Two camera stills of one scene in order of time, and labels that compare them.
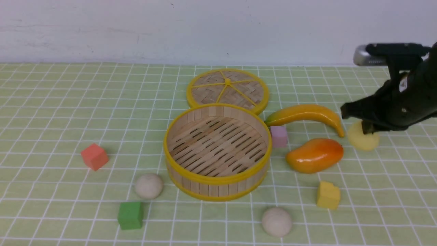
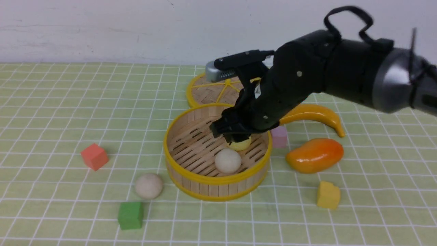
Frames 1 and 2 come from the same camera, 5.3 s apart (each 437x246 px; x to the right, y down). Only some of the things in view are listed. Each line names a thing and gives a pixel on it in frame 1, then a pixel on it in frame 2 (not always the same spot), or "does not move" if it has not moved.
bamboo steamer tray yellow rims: x=217 y=152 does not move
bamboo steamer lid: x=233 y=86 does not move
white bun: x=149 y=186 does not move
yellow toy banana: x=291 y=112 does not move
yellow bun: x=358 y=140 to x=240 y=146
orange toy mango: x=315 y=155 does not move
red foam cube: x=95 y=156 does not move
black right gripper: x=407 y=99 to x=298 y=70
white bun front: x=277 y=221 to x=228 y=161
